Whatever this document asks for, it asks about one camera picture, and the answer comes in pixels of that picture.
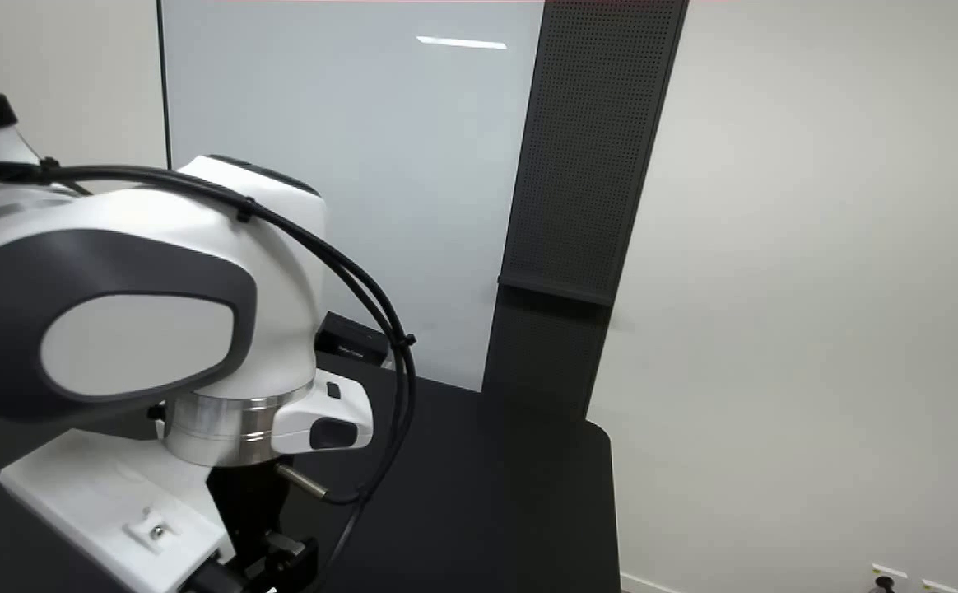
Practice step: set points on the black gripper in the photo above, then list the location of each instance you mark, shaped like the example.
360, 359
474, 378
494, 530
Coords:
264, 557

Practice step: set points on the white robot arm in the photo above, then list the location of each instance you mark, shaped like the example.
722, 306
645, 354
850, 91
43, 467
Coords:
169, 321

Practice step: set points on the small black box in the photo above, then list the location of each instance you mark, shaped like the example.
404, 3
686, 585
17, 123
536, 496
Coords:
346, 342

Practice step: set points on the black vertical pillar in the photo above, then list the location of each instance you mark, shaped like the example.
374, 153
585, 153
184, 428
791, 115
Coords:
590, 126

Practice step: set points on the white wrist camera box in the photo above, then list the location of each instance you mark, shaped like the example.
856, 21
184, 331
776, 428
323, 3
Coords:
130, 505

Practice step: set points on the white wall socket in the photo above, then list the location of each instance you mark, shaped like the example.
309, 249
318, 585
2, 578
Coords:
891, 578

